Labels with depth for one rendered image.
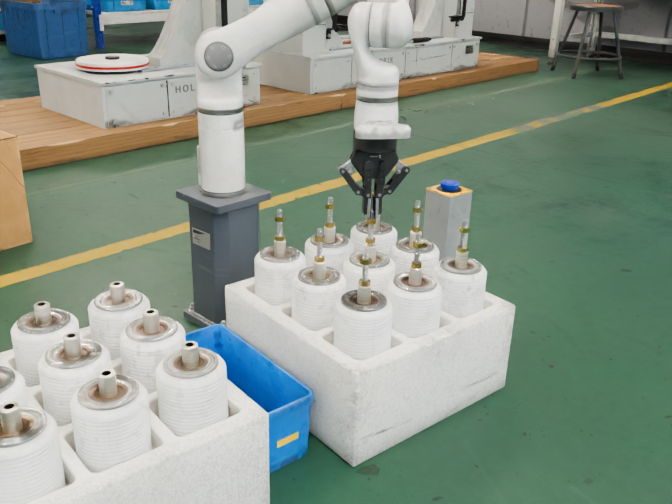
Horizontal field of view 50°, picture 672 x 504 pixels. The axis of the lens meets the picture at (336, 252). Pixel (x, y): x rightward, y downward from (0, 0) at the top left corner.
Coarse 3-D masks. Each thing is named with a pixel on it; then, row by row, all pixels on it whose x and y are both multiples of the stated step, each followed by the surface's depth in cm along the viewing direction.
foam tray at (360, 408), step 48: (240, 288) 137; (240, 336) 138; (288, 336) 124; (432, 336) 122; (480, 336) 130; (336, 384) 116; (384, 384) 116; (432, 384) 125; (480, 384) 135; (336, 432) 120; (384, 432) 120
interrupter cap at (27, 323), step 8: (32, 312) 111; (56, 312) 111; (64, 312) 111; (24, 320) 109; (32, 320) 109; (56, 320) 110; (64, 320) 109; (24, 328) 107; (32, 328) 107; (40, 328) 107; (48, 328) 107; (56, 328) 107
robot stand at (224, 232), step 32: (192, 192) 152; (256, 192) 153; (192, 224) 153; (224, 224) 148; (256, 224) 154; (192, 256) 156; (224, 256) 151; (224, 288) 154; (192, 320) 162; (224, 320) 156
